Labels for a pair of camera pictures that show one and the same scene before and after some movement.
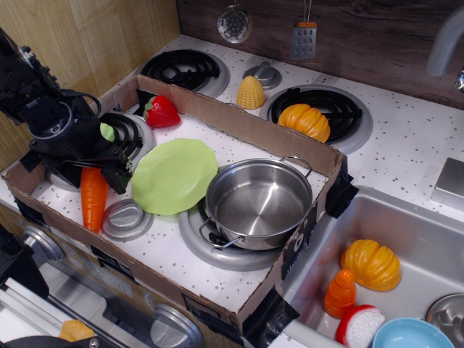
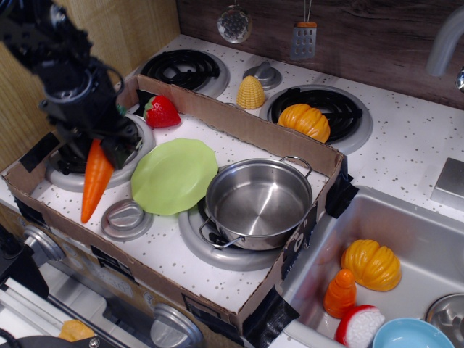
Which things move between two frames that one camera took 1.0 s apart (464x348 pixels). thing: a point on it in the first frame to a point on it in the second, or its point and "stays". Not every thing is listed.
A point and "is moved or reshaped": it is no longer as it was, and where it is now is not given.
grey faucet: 444,40 stays
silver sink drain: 446,312 stays
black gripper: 68,129 to 85,99
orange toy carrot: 94,186 is moved or reshaped
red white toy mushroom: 359,327 stays
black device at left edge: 17,266 stays
